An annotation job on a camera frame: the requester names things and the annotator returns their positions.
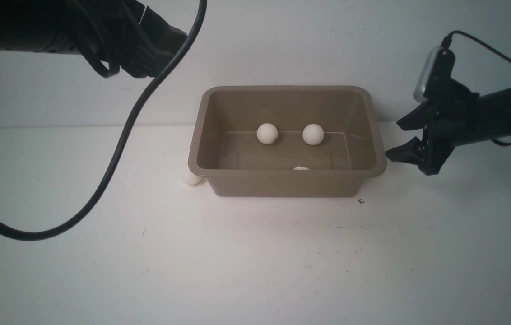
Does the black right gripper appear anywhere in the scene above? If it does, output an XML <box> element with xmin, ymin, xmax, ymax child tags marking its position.
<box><xmin>385</xmin><ymin>48</ymin><xmax>480</xmax><ymax>176</ymax></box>

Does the plain white front ball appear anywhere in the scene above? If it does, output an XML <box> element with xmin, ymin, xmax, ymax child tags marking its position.
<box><xmin>302</xmin><ymin>124</ymin><xmax>325</xmax><ymax>146</ymax></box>

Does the white ball with printed logo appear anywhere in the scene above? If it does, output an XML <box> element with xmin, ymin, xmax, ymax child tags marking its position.
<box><xmin>256</xmin><ymin>123</ymin><xmax>279</xmax><ymax>145</ymax></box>

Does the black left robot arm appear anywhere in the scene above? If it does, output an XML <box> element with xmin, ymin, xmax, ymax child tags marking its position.
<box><xmin>0</xmin><ymin>0</ymin><xmax>187</xmax><ymax>78</ymax></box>

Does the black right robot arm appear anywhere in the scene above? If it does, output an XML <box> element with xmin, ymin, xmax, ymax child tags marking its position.
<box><xmin>386</xmin><ymin>46</ymin><xmax>511</xmax><ymax>176</ymax></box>

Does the beige plastic bin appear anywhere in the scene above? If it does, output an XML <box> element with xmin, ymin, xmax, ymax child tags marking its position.
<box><xmin>188</xmin><ymin>86</ymin><xmax>387</xmax><ymax>198</ymax></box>

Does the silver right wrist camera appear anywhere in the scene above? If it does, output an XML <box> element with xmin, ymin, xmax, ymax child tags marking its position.
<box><xmin>413</xmin><ymin>46</ymin><xmax>443</xmax><ymax>103</ymax></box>

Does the black right camera cable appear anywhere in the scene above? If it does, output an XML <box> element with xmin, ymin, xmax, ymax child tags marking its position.
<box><xmin>440</xmin><ymin>30</ymin><xmax>511</xmax><ymax>78</ymax></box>

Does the black camera cable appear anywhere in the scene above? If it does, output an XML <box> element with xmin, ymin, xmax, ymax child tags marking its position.
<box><xmin>440</xmin><ymin>30</ymin><xmax>511</xmax><ymax>78</ymax></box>
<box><xmin>0</xmin><ymin>0</ymin><xmax>208</xmax><ymax>241</ymax></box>

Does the black left camera cable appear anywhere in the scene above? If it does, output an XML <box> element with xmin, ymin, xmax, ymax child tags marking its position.
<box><xmin>0</xmin><ymin>0</ymin><xmax>208</xmax><ymax>241</ymax></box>

